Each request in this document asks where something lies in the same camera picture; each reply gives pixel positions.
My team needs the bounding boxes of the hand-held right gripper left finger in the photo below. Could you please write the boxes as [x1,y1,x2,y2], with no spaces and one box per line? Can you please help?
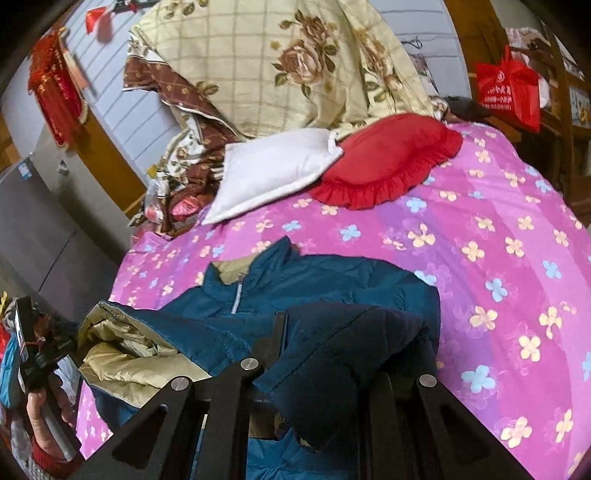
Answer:
[69,312,288,480]

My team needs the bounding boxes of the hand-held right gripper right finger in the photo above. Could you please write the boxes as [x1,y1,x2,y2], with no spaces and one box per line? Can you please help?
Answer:
[362,374,533,480]

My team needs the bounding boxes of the teal quilted jacket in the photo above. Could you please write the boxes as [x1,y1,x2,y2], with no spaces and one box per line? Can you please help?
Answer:
[76,235,442,480]

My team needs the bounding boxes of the person's left forearm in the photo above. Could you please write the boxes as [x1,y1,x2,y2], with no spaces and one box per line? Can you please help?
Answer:
[28,436,80,480]

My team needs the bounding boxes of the person's left hand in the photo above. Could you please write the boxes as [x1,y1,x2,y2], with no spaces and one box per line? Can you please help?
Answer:
[25,388,77,459]

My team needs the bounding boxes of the grey refrigerator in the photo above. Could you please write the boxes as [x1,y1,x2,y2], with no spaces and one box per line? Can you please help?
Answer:
[0,122,123,320]

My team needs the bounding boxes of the pink floral bedspread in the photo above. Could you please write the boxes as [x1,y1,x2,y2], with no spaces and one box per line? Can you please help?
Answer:
[74,121,591,480]

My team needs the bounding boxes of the white pillow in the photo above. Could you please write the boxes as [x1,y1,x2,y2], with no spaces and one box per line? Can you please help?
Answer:
[202,128,345,226]

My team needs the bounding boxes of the red ruffled pillow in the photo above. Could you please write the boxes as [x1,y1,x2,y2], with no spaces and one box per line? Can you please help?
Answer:
[307,114,464,211]

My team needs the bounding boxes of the red fringed hanging decoration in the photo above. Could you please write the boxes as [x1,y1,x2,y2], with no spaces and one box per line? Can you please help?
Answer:
[27,30,90,149]

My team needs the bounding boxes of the brown floral blanket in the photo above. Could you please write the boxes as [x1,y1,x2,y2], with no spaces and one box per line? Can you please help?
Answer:
[122,58,246,237]

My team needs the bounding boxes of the beige floral quilt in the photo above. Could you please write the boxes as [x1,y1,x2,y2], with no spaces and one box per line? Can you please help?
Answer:
[127,0,447,140]

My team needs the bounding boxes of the dark cloth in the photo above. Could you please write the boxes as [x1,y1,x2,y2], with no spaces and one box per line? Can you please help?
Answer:
[443,95,493,123]

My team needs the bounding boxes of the wooden shelf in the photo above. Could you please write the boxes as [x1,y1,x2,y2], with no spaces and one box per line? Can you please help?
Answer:
[462,0,591,209]

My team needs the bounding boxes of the red shopping bag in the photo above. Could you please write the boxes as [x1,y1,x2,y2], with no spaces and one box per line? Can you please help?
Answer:
[475,44,542,133]

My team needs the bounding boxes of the red paper on wall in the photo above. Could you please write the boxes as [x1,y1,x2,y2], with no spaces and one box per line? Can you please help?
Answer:
[85,7,114,45]

